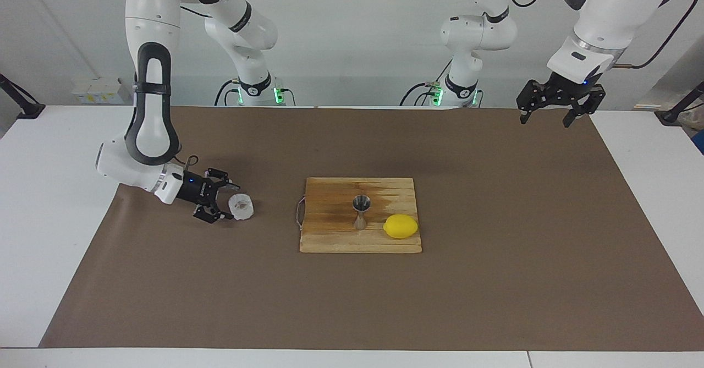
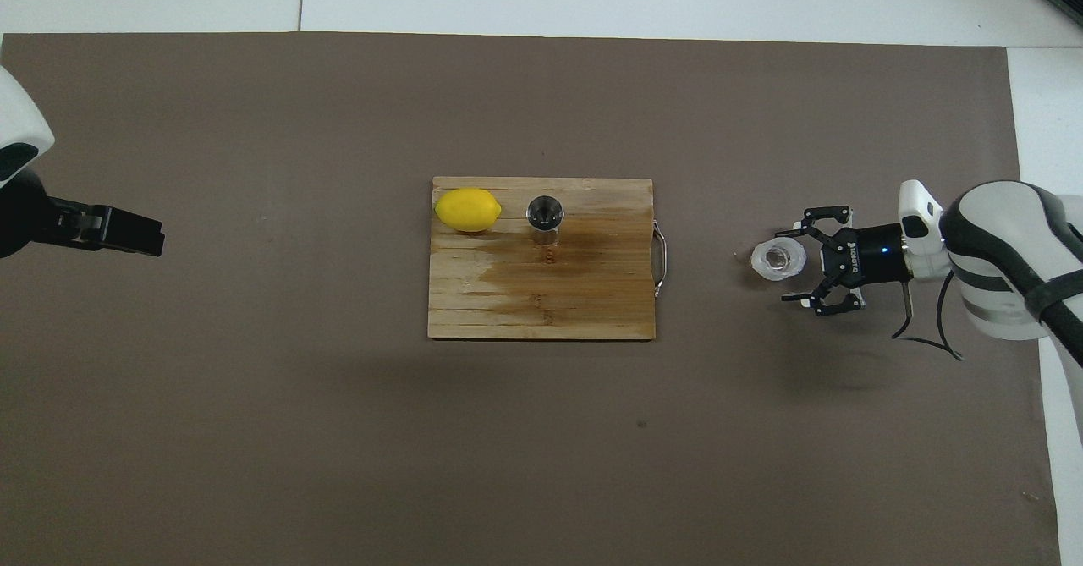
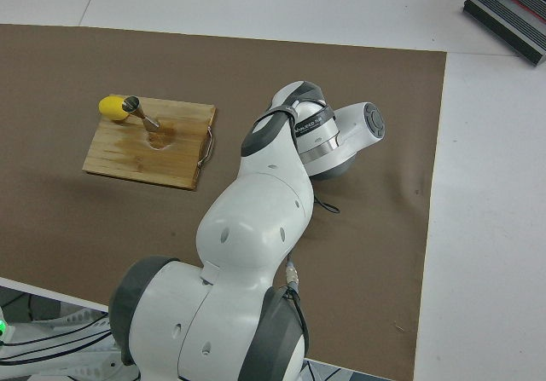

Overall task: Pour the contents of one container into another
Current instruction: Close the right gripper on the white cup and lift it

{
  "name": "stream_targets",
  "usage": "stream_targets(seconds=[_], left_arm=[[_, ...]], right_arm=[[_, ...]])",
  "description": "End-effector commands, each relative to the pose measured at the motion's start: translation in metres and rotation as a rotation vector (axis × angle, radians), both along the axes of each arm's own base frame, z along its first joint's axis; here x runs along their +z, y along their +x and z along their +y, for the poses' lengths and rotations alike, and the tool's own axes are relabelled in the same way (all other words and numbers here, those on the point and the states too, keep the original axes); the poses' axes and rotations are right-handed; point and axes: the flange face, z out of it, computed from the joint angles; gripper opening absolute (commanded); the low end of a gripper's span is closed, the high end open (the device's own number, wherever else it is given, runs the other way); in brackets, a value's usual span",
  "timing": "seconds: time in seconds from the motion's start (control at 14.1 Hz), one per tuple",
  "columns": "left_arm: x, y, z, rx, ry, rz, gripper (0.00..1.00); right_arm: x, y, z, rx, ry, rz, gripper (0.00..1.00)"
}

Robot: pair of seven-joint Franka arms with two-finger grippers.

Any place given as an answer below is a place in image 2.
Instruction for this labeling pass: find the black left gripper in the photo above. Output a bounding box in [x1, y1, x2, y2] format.
[0, 168, 166, 260]

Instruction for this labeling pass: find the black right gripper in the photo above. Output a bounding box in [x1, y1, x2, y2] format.
[775, 205, 911, 318]

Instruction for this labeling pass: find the brown table mat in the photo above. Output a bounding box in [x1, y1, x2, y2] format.
[0, 31, 1063, 566]

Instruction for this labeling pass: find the yellow lemon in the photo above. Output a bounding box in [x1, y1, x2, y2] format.
[434, 187, 503, 234]

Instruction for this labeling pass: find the wooden cutting board, metal handle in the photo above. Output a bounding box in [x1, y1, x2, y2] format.
[427, 177, 669, 343]

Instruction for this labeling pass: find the steel double jigger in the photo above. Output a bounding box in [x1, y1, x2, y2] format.
[526, 195, 566, 234]

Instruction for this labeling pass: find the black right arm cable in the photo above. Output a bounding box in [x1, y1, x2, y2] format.
[891, 274, 965, 362]

